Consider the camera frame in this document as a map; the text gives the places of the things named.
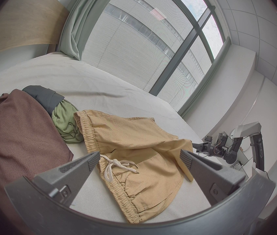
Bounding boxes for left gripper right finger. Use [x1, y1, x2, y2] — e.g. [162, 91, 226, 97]
[179, 149, 248, 207]

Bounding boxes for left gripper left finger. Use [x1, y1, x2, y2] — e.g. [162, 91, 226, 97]
[32, 151, 101, 208]

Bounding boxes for tan shorts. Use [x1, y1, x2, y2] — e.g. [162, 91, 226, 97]
[74, 110, 194, 224]

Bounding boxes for bed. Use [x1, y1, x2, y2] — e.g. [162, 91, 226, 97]
[0, 0, 212, 226]

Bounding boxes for green garment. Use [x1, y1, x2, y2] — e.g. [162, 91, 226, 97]
[52, 99, 84, 144]

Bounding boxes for brown garment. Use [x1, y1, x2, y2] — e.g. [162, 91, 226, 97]
[0, 89, 74, 229]

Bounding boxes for dark grey garment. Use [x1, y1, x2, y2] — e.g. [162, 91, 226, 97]
[22, 85, 65, 114]

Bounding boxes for window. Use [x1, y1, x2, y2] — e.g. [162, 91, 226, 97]
[80, 0, 229, 118]

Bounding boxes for grey-green curtain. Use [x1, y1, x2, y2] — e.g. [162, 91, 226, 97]
[58, 0, 127, 61]

